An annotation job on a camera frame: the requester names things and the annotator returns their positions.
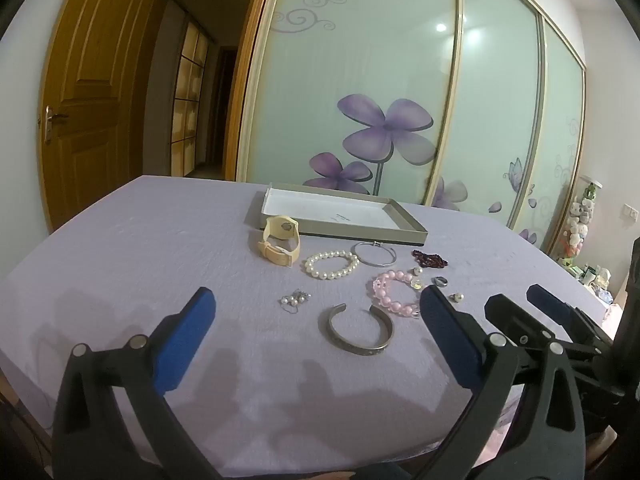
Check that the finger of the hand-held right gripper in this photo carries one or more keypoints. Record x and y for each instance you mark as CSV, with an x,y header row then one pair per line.
x,y
515,322
550,302

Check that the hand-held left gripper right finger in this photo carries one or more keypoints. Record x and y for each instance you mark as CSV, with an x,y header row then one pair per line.
x,y
450,340

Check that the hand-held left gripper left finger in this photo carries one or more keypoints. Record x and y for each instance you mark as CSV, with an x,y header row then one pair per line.
x,y
182,340

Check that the pearl drop earrings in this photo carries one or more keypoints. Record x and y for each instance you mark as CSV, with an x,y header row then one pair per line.
x,y
286,301

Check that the shallow grey cardboard box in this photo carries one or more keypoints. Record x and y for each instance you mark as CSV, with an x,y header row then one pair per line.
x,y
325,210

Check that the small pearl stud earring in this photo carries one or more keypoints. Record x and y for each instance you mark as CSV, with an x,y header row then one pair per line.
x,y
456,297

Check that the clear crystal charm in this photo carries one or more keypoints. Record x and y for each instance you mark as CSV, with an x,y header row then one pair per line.
x,y
416,271

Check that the plush toy stack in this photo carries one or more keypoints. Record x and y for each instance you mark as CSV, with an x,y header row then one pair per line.
x,y
580,215

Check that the purple tablecloth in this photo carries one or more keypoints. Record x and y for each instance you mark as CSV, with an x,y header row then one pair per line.
x,y
150,250

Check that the thin silver bangle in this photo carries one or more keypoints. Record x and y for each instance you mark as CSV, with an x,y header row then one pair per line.
x,y
372,243

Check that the frosted glass sliding door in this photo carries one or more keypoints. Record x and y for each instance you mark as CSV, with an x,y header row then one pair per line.
x,y
560,150
495,110

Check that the wooden lattice screen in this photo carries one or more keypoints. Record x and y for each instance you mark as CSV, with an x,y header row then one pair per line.
x,y
187,110

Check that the wooden panel door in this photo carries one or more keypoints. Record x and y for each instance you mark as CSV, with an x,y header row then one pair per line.
x,y
100,85

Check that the large purple flower sliding door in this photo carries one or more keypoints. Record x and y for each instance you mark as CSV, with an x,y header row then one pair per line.
x,y
350,60

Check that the white wall socket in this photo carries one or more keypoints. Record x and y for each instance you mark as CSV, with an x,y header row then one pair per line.
x,y
631,213

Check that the wooden door frame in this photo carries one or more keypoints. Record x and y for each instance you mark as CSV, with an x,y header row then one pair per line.
x,y
250,85

